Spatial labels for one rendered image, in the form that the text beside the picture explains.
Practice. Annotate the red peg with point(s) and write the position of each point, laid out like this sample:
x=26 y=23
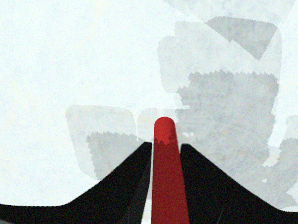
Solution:
x=168 y=193

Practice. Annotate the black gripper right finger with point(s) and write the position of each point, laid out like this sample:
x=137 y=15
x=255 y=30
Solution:
x=214 y=198

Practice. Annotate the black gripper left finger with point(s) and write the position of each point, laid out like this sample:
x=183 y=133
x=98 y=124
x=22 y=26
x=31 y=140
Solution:
x=119 y=198

